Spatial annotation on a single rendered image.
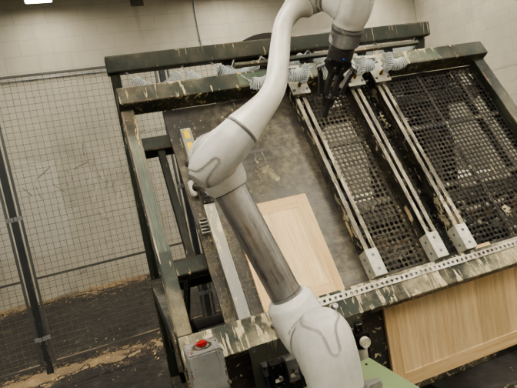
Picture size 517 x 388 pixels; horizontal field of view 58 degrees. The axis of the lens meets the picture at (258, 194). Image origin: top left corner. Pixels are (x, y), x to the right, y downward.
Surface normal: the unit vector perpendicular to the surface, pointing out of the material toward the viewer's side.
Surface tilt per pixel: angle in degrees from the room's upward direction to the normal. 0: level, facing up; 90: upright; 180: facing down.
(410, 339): 90
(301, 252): 58
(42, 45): 90
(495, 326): 90
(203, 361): 90
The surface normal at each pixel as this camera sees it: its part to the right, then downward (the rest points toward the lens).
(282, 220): 0.18, -0.48
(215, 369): 0.32, 0.05
